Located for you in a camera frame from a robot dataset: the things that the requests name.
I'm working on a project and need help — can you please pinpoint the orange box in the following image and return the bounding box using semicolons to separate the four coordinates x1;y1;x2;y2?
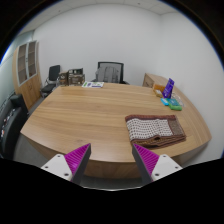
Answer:
152;83;166;93

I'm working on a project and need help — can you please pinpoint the black mesh office chair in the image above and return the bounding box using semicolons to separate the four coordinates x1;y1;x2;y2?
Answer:
92;61;130;85

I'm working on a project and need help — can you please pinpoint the black visitor chair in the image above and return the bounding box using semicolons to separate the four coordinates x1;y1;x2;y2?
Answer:
40;64;62;98

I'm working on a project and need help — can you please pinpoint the white green printed leaflet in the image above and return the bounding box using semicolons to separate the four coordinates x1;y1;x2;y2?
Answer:
81;80;105;89

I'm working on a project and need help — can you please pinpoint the green flat box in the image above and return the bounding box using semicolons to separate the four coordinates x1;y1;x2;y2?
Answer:
166;98;183;112

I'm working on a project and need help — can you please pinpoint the black leather sofa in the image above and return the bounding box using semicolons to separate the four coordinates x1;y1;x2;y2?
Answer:
0;93;29;160

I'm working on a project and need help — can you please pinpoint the brown white patterned towel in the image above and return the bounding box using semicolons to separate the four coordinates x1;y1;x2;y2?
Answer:
124;114;187;149

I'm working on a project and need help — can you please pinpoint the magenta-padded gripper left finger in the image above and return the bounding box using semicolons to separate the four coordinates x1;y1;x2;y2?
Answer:
40;143;92;185

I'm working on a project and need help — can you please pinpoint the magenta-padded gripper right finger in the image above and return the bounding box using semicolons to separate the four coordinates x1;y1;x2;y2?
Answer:
131;143;184;185

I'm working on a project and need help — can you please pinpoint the wooden glass-door shelf cabinet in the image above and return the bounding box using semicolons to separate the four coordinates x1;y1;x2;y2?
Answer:
12;40;43;110

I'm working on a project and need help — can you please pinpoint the low wooden side cabinet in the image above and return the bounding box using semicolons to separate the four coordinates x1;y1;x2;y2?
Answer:
142;72;169;89

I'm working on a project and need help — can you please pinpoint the purple standing sign card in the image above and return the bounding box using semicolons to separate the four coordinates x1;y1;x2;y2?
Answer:
162;77;175;99

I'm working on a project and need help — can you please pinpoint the clear plastic bag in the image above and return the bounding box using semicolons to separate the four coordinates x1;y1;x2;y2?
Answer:
171;93;185;107

